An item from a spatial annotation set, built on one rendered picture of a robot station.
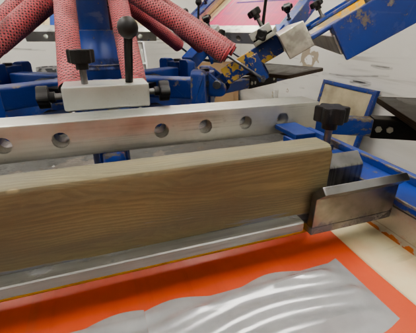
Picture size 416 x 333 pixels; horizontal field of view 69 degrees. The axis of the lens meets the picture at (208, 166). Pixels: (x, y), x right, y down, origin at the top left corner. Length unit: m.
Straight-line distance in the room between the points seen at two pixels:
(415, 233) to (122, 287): 0.27
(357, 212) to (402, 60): 2.32
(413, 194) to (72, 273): 0.32
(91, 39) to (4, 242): 0.81
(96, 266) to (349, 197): 0.22
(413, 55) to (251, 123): 2.13
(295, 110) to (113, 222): 0.38
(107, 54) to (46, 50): 3.41
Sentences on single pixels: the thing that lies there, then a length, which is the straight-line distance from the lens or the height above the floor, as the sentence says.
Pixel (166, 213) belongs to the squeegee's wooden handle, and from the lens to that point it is 0.24.
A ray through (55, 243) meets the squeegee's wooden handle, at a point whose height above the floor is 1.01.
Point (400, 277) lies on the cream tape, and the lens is 0.33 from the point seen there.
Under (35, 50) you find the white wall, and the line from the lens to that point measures 4.40.
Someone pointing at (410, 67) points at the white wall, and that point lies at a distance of 2.58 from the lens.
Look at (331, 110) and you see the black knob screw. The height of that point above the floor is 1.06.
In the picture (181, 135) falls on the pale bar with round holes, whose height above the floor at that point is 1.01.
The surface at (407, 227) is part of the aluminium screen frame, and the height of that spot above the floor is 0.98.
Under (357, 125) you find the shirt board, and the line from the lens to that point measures 0.97.
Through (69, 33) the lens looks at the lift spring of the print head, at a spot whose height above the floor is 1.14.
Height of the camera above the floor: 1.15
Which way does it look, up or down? 24 degrees down
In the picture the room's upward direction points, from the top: straight up
